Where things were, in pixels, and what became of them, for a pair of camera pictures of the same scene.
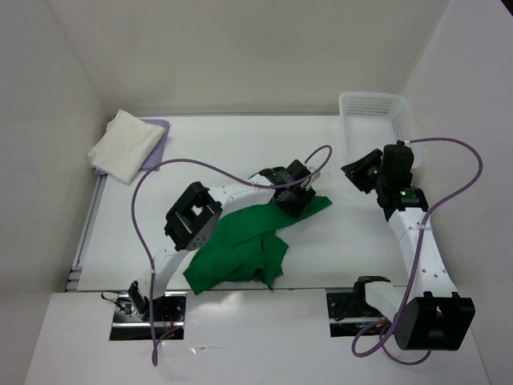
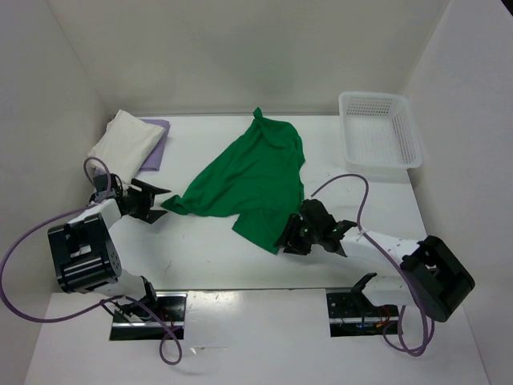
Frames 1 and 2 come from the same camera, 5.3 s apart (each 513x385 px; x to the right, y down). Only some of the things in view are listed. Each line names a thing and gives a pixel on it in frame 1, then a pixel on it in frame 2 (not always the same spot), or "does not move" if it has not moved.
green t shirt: (244, 245) → (258, 176)
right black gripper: (355, 170) → (289, 235)
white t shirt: (125, 147) does not move
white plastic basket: (372, 120) does not move
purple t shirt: (153, 162) does not move
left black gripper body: (293, 202) → (136, 201)
